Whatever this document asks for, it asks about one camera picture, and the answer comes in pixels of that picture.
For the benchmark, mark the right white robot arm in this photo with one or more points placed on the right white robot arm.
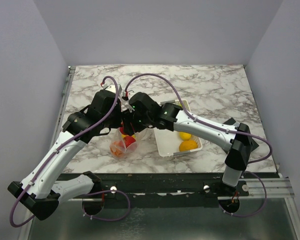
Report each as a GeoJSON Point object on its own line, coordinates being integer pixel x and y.
{"type": "Point", "coordinates": [236, 141]}

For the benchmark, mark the black metal base rail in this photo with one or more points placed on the black metal base rail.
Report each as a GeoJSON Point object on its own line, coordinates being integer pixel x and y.
{"type": "Point", "coordinates": [165, 190]}

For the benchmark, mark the white perforated plastic basket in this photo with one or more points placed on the white perforated plastic basket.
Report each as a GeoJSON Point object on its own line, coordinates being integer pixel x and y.
{"type": "Point", "coordinates": [167, 139]}

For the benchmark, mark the yellow toy mango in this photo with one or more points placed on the yellow toy mango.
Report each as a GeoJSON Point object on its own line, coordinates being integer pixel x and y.
{"type": "Point", "coordinates": [185, 136]}

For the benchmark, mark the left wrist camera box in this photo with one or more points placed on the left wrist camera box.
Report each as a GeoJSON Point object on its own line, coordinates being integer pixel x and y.
{"type": "Point", "coordinates": [112, 88]}

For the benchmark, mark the red toy apple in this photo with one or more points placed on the red toy apple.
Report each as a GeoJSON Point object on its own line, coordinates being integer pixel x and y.
{"type": "Point", "coordinates": [128, 140]}

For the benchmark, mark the yellow orange toy lemon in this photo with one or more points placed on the yellow orange toy lemon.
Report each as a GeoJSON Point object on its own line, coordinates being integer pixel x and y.
{"type": "Point", "coordinates": [188, 145]}

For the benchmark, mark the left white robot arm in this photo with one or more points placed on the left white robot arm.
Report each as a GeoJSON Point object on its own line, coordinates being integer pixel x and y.
{"type": "Point", "coordinates": [39, 192]}

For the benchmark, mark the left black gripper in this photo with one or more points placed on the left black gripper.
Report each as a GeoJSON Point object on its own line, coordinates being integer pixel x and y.
{"type": "Point", "coordinates": [118, 123]}

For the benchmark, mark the clear zip top bag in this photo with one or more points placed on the clear zip top bag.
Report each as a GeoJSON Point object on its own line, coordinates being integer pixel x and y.
{"type": "Point", "coordinates": [132, 148]}

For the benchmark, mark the red toy pomegranate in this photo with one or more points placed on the red toy pomegranate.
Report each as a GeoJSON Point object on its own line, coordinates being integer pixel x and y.
{"type": "Point", "coordinates": [121, 130]}

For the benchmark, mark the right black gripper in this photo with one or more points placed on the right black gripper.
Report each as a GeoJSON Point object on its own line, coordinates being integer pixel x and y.
{"type": "Point", "coordinates": [127, 117]}

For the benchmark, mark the orange toy fruit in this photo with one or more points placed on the orange toy fruit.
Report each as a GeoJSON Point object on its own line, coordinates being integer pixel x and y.
{"type": "Point", "coordinates": [118, 148]}

